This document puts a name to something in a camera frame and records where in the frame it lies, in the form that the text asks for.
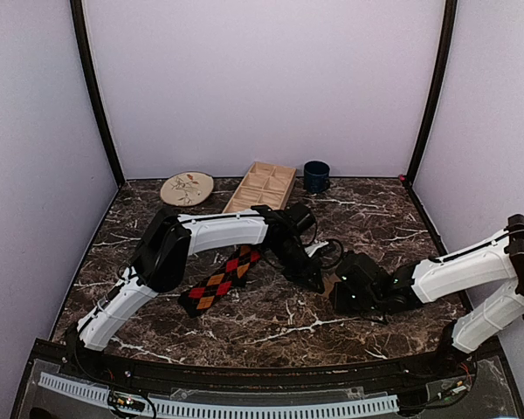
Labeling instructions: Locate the argyle patterned sock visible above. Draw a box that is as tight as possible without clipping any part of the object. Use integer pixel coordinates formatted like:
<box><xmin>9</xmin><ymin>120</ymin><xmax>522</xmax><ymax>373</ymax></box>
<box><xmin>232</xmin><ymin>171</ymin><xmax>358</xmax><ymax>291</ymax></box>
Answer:
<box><xmin>177</xmin><ymin>245</ymin><xmax>261</xmax><ymax>318</ymax></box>

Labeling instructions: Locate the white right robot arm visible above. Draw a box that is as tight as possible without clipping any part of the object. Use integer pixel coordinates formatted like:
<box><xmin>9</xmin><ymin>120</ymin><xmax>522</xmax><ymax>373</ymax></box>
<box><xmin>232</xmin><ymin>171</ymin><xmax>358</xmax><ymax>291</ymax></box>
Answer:
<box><xmin>328</xmin><ymin>214</ymin><xmax>524</xmax><ymax>379</ymax></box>

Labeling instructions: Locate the black left frame post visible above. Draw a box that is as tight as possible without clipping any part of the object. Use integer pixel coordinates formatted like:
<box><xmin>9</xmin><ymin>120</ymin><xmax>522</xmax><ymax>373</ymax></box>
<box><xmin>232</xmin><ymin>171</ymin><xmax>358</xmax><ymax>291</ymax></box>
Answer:
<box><xmin>69</xmin><ymin>0</ymin><xmax>126</xmax><ymax>189</ymax></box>

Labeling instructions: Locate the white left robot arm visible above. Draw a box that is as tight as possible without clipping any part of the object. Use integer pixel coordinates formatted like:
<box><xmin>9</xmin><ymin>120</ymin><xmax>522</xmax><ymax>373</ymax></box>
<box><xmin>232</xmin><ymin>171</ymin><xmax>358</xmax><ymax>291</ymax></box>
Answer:
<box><xmin>71</xmin><ymin>203</ymin><xmax>324</xmax><ymax>381</ymax></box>

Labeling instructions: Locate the black right frame post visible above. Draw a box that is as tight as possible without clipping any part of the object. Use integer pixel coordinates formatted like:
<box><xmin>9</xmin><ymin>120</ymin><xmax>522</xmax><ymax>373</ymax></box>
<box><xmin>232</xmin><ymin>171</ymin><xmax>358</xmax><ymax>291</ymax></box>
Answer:
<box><xmin>404</xmin><ymin>0</ymin><xmax>458</xmax><ymax>189</ymax></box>

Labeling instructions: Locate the tan beige sock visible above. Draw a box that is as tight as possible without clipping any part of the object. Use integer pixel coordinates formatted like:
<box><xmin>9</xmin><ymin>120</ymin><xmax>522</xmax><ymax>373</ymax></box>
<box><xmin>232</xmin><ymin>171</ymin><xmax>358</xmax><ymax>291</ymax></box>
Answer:
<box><xmin>322</xmin><ymin>278</ymin><xmax>334</xmax><ymax>299</ymax></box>

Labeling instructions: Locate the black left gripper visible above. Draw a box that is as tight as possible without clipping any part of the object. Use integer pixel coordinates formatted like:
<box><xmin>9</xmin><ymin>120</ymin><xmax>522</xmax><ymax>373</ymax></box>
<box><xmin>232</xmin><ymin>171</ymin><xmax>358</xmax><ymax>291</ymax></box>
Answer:
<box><xmin>269</xmin><ymin>237</ymin><xmax>324</xmax><ymax>293</ymax></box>

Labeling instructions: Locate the cream floral plate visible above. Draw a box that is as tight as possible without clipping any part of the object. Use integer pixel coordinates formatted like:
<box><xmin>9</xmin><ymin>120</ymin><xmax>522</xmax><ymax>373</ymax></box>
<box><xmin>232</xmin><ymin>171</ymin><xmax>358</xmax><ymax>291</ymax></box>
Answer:
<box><xmin>160</xmin><ymin>172</ymin><xmax>214</xmax><ymax>207</ymax></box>

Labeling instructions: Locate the wooden compartment tray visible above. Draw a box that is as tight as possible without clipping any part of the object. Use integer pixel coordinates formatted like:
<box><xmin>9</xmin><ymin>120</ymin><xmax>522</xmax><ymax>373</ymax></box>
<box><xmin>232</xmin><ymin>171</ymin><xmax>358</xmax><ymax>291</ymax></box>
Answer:
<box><xmin>223</xmin><ymin>161</ymin><xmax>297</xmax><ymax>213</ymax></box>

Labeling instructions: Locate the black frame post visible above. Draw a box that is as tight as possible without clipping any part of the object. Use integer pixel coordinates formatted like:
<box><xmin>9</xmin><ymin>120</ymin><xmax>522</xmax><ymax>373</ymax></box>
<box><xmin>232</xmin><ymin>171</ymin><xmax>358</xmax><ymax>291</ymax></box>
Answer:
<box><xmin>404</xmin><ymin>0</ymin><xmax>458</xmax><ymax>189</ymax></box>
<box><xmin>69</xmin><ymin>0</ymin><xmax>126</xmax><ymax>189</ymax></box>

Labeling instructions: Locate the white slotted cable duct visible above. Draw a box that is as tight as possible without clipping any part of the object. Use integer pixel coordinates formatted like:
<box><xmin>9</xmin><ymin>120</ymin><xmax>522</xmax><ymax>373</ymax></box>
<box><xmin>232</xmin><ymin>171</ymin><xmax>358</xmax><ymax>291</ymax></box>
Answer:
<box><xmin>38</xmin><ymin>372</ymin><xmax>399</xmax><ymax>418</ymax></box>

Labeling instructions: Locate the dark blue mug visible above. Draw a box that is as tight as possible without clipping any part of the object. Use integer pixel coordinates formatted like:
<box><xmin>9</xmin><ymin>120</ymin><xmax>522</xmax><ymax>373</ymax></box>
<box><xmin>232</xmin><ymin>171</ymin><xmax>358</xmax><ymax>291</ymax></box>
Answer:
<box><xmin>303</xmin><ymin>161</ymin><xmax>330</xmax><ymax>194</ymax></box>

